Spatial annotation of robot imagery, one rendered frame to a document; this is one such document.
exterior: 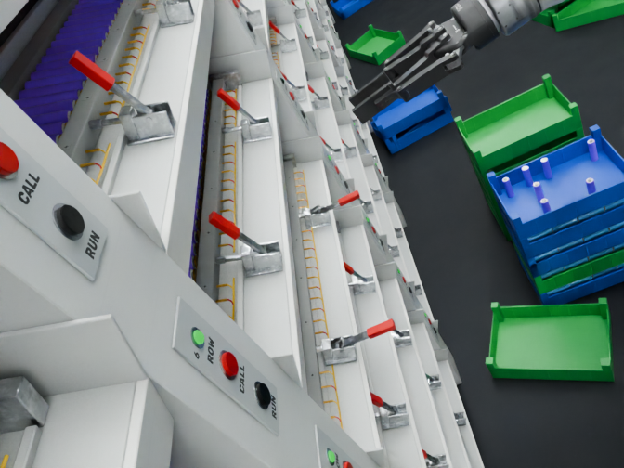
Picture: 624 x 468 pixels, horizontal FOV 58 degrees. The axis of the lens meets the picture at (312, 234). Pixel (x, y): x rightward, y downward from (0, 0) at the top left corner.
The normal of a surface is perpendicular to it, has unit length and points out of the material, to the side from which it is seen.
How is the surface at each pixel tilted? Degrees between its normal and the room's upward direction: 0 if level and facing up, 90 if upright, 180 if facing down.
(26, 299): 90
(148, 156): 19
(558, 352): 0
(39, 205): 90
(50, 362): 90
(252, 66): 90
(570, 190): 0
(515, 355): 0
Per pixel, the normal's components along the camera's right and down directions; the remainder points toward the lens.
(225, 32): 0.10, 0.65
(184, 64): -0.15, -0.74
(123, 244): 0.88, -0.40
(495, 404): -0.46, -0.64
